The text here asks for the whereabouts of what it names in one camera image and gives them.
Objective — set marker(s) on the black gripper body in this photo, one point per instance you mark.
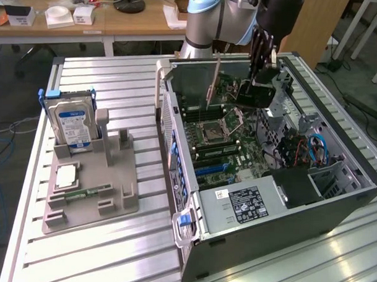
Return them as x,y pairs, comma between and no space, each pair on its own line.
279,14

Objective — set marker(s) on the Nvidia Quadro graphics card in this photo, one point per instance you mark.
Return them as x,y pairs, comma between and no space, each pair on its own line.
255,97

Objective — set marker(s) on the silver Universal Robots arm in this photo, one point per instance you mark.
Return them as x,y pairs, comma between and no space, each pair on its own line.
205,27

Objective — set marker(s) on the metal optical drive cage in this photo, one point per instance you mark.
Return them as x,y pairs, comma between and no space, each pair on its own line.
279,104

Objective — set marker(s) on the wooden cabinet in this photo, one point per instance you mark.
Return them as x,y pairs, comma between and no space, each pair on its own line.
316,31

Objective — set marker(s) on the metal socket cover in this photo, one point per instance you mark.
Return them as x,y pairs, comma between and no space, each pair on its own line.
235,116

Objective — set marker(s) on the black power adapter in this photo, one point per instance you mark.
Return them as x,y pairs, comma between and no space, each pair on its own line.
334,65

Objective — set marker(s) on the green motherboard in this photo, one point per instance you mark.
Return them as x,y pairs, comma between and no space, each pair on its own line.
247,143

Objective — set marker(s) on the CPU socket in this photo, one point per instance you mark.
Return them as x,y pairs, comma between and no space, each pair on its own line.
214,130

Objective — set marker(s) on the white paper stack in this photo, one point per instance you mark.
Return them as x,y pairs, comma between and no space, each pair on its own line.
174,18

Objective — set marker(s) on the brown cardboard box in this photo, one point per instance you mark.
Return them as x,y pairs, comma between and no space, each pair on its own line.
182,1

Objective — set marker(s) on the black installed RAM stick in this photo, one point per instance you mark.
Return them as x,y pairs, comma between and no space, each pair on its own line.
219,151

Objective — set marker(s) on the blue expansion slot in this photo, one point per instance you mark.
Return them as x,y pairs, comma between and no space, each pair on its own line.
209,171

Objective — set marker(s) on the metal disk bay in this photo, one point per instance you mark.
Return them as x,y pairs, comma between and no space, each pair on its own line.
332,183

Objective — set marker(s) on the black lamp base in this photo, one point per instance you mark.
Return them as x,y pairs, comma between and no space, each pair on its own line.
129,4

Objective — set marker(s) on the grey power supply unit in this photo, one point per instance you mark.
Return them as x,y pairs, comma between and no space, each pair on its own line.
223,210

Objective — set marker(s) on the blue case latch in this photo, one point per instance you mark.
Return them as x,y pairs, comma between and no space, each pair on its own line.
183,222

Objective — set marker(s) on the white labelled box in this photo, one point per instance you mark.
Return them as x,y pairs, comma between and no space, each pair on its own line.
84,16

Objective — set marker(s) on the dark grey PC case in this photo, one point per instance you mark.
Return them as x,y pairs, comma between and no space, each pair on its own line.
265,252

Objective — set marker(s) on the grey printed parts rack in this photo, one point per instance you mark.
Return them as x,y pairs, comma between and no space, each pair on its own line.
113,175

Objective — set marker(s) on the hard disk with blue caddy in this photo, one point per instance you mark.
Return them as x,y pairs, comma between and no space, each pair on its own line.
71,124

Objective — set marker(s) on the white plastic holder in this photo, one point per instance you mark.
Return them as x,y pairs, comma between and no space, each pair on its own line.
59,17

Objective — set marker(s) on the green RAM stick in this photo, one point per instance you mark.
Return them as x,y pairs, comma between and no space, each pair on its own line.
87,193

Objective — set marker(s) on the black chair base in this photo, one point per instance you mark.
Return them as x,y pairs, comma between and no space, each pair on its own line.
33,53

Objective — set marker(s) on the silver CPU chip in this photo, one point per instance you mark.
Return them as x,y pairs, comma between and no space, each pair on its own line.
66,177

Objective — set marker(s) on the white box with black lid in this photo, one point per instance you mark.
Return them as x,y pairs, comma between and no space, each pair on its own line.
19,16

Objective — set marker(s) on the white table frame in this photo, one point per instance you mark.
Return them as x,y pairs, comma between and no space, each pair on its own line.
366,26

